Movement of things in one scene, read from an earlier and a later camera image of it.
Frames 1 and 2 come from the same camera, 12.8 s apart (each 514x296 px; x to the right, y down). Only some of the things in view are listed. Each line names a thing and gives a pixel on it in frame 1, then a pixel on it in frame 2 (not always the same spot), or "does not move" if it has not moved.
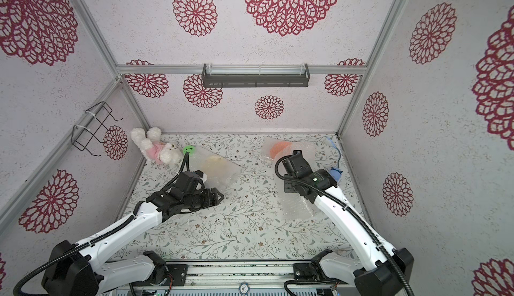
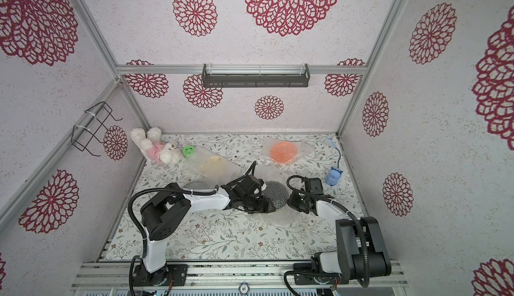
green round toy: (189, 149) does not move
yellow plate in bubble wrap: (220, 171) does not move
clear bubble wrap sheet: (287, 203) -> (277, 177)
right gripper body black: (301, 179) -> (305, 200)
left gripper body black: (200, 200) -> (253, 204)
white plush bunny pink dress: (152, 147) does not move
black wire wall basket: (81, 136) does not move
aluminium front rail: (245, 274) does not move
